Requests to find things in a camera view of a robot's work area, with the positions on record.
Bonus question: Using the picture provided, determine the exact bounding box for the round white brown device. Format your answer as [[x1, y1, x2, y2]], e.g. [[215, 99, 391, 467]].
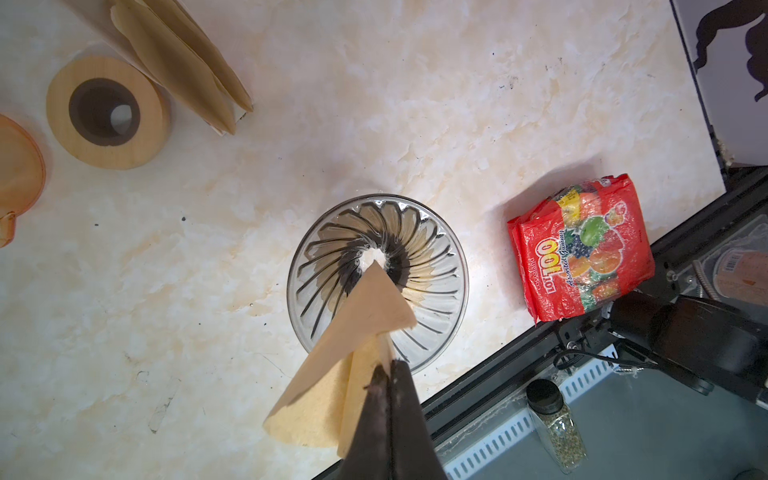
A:
[[713, 249, 767, 306]]

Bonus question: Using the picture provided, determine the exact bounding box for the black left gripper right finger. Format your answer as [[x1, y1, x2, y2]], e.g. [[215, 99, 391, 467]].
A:
[[389, 360, 447, 480]]

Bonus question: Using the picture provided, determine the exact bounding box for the clear glass dripper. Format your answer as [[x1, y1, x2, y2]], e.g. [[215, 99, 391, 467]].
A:
[[287, 194, 469, 373]]

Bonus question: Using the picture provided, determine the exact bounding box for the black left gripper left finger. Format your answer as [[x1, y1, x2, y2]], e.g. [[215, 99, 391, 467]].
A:
[[339, 366, 391, 480]]

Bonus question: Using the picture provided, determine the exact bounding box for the orange coffee filter box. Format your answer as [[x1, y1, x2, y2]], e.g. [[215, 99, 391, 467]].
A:
[[64, 1, 253, 135]]

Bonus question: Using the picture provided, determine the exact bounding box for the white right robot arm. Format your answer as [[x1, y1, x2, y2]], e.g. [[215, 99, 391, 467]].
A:
[[604, 292, 767, 409]]

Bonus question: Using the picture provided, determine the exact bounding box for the orange glass pitcher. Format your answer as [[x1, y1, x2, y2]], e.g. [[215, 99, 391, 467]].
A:
[[1, 115, 46, 247]]

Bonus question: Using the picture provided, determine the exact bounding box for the red candy bag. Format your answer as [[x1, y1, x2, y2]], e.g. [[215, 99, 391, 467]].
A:
[[507, 174, 655, 322]]

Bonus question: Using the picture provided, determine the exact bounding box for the wooden ring dripper stand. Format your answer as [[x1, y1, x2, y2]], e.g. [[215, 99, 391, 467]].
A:
[[46, 56, 170, 170]]

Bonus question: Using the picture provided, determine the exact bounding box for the small jar of granules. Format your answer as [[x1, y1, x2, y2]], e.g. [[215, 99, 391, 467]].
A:
[[525, 379, 587, 474]]

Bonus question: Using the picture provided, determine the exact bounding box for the white slotted cable duct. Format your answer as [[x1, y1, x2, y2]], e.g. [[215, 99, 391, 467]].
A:
[[436, 358, 618, 479]]

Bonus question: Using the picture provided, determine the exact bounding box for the brown paper coffee filter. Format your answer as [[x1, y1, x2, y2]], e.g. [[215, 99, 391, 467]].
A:
[[263, 262, 417, 458]]

